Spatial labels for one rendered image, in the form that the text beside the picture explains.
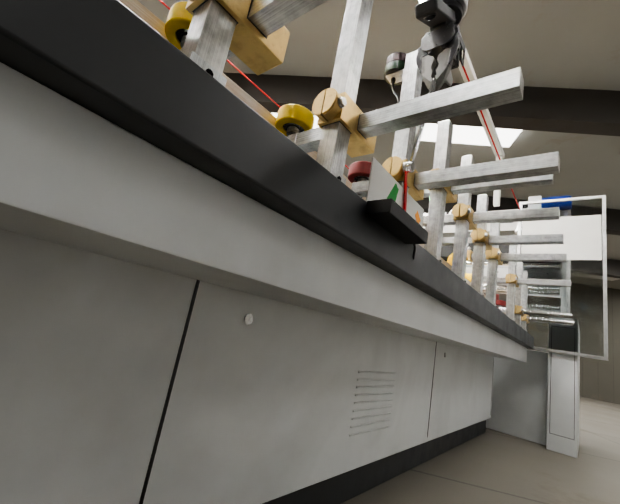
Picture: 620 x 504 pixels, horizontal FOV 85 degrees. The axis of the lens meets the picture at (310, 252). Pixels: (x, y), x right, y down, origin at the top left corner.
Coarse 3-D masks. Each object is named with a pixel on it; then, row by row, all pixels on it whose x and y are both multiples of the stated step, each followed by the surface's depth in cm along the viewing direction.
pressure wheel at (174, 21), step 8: (176, 8) 50; (184, 8) 50; (168, 16) 51; (176, 16) 49; (184, 16) 49; (192, 16) 50; (168, 24) 50; (176, 24) 50; (184, 24) 50; (168, 32) 52; (176, 32) 52; (184, 32) 52; (176, 40) 53; (184, 40) 52
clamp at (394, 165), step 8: (392, 160) 74; (400, 160) 73; (392, 168) 73; (400, 168) 72; (392, 176) 73; (400, 176) 73; (408, 176) 75; (408, 184) 75; (408, 192) 79; (416, 192) 78; (416, 200) 82
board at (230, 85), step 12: (120, 0) 49; (132, 0) 50; (144, 12) 51; (156, 24) 53; (228, 84) 63; (240, 96) 66; (252, 108) 68; (264, 108) 71; (312, 156) 83; (348, 180) 95; (444, 264) 159
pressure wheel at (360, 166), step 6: (354, 162) 87; (360, 162) 85; (366, 162) 85; (354, 168) 86; (360, 168) 85; (366, 168) 85; (348, 174) 88; (354, 174) 86; (360, 174) 86; (366, 174) 85; (354, 180) 90; (360, 180) 87
